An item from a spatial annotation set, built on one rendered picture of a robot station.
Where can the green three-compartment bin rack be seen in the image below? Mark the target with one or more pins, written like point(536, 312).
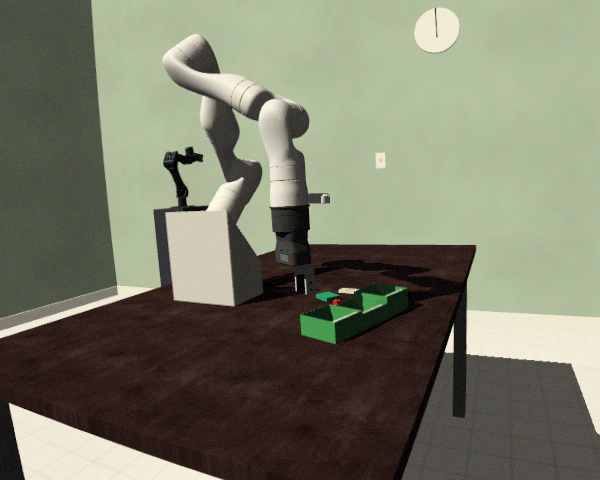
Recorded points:
point(370, 306)

